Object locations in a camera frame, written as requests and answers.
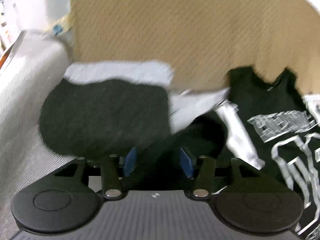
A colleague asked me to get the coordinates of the woven tan mattress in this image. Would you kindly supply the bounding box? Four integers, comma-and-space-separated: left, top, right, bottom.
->
69, 0, 318, 98

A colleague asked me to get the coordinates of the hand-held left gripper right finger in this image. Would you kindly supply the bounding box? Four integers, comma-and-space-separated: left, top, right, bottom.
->
179, 147, 260, 200

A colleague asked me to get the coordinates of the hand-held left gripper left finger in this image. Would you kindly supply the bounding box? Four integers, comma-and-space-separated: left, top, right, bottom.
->
54, 147, 139, 200

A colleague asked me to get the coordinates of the folded grey garment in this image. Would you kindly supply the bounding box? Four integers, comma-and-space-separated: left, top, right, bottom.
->
64, 60, 230, 133

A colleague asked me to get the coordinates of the folded black garment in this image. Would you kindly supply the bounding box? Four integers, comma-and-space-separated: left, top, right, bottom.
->
40, 79, 173, 160

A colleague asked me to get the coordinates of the cluttered shelf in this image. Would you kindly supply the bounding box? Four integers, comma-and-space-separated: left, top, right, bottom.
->
0, 0, 20, 55

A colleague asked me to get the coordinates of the black white printed t-shirt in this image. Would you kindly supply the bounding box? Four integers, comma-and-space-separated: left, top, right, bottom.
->
140, 66, 320, 240

